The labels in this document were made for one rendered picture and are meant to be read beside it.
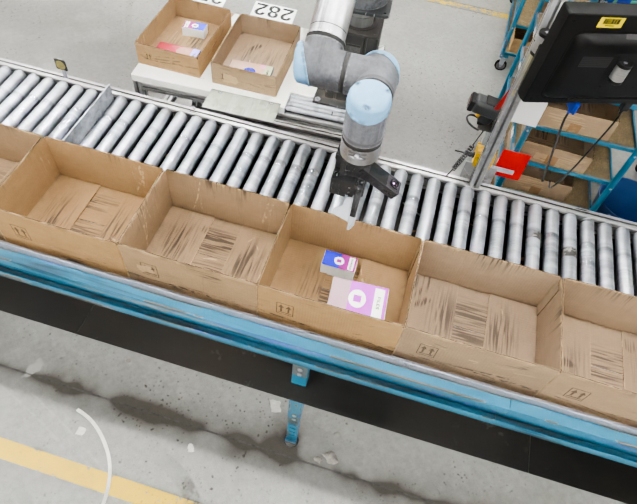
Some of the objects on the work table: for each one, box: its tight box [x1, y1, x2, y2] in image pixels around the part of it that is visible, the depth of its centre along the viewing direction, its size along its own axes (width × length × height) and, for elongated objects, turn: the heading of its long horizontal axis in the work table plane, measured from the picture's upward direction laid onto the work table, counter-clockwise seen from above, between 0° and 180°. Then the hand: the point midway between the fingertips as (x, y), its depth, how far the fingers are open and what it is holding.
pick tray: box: [211, 13, 301, 97], centre depth 237 cm, size 28×38×10 cm
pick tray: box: [135, 0, 232, 78], centre depth 240 cm, size 28×38×10 cm
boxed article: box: [182, 20, 208, 39], centre depth 247 cm, size 6×10×5 cm, turn 76°
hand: (356, 212), depth 140 cm, fingers open, 10 cm apart
